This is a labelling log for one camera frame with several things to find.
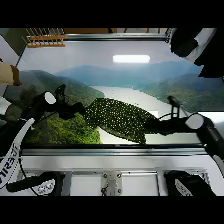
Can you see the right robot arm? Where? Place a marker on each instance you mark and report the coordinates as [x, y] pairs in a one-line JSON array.
[[206, 131]]

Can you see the dark dotted garment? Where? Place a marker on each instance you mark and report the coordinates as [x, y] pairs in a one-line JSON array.
[[116, 116]]

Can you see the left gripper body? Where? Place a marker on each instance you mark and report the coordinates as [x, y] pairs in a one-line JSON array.
[[71, 110]]

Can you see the white garment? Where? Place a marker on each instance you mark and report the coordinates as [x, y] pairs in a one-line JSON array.
[[204, 41]]

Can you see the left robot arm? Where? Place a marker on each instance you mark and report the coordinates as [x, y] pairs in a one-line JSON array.
[[31, 111]]

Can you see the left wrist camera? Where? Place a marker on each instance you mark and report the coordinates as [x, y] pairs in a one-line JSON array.
[[61, 91]]

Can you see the silver frame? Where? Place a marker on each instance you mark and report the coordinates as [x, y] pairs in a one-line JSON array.
[[113, 156]]

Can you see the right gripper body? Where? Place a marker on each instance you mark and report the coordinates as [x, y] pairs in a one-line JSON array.
[[158, 126]]

